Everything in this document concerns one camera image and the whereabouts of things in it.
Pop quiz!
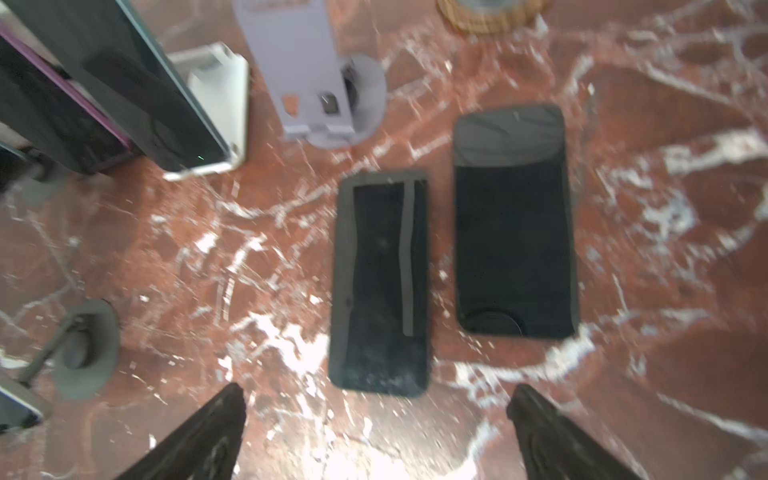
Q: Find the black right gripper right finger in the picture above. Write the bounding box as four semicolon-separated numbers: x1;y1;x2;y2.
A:
506;384;638;480

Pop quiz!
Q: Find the black smartphone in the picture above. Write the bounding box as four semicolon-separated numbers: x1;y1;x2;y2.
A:
328;170;430;397
1;27;136;175
452;104;579;340

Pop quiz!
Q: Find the large smartphone silver edge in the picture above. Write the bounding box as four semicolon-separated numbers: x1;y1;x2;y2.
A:
1;372;52;434

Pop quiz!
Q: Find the white phone stand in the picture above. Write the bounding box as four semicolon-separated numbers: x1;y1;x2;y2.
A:
163;42;250;182

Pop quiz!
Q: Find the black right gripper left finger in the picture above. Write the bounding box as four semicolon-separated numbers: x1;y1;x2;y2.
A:
119;382;246;479

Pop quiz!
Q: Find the dark round stand base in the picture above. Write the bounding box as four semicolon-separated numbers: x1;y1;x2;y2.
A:
17;299;120;401

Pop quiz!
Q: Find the round wicker coaster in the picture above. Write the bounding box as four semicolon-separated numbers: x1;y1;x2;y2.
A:
436;0;552;35

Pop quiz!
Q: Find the smartphone on white stand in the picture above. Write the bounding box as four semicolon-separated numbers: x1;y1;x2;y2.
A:
7;1;229;172

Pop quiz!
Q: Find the grey round phone stand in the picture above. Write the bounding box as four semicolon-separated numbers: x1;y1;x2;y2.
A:
232;1;387;150

